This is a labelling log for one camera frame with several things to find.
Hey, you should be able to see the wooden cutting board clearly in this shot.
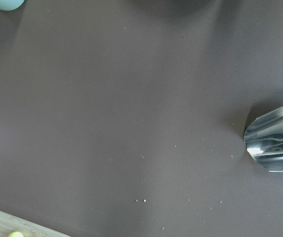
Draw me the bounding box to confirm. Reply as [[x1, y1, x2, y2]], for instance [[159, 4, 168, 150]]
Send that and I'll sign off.
[[0, 211, 68, 237]]

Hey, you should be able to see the metal ice scoop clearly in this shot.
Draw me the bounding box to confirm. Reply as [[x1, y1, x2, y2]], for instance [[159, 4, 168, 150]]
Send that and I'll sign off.
[[244, 106, 283, 172]]

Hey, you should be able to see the lemon half slice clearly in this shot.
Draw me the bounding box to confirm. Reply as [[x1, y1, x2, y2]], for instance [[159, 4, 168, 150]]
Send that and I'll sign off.
[[8, 231, 24, 237]]

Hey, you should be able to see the green plastic cup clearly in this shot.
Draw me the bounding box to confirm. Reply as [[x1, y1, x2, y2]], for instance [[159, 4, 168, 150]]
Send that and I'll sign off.
[[0, 0, 25, 11]]

